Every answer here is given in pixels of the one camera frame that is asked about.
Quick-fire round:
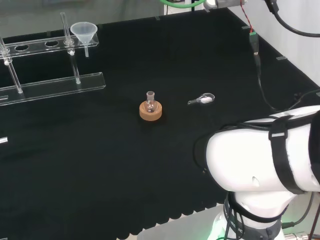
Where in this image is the translucent plastic funnel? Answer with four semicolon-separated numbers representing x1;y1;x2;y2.
70;22;98;58

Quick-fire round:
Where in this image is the clear glass weighing funnel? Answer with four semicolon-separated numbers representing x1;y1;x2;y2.
187;92;216;106

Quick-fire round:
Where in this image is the clear acrylic funnel stand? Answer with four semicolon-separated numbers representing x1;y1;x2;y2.
0;12;107;107

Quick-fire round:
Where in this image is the clear round-bottom flask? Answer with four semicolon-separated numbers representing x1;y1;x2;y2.
144;91;158;114

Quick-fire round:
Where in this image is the black bench cloth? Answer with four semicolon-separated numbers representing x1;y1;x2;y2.
0;6;320;240

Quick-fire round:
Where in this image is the cork ring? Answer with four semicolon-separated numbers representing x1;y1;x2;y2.
139;100;163;122

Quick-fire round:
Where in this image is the black cable with green connector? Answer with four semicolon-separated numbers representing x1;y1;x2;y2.
248;29;320;112

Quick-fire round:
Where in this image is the red and black twisted wire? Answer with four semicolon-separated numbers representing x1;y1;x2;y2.
239;0;254;33

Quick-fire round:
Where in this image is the thick black cable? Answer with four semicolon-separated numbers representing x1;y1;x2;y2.
264;0;320;38

